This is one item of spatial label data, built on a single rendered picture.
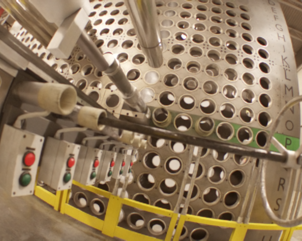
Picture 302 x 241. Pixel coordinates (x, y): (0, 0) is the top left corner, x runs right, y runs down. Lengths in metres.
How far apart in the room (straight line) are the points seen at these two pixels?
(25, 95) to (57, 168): 0.23
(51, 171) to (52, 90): 0.27
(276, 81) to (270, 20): 1.45
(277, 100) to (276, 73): 0.46
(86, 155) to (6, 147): 0.34
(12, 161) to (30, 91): 0.16
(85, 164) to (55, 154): 0.17
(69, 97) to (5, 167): 0.23
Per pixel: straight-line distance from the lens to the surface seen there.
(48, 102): 0.37
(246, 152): 0.47
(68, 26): 0.76
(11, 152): 0.42
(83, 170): 0.68
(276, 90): 2.85
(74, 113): 0.53
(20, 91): 0.46
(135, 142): 0.96
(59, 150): 0.53
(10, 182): 0.42
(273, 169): 2.54
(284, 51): 3.44
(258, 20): 3.71
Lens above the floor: 0.80
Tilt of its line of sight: 12 degrees up
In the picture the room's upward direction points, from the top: 14 degrees clockwise
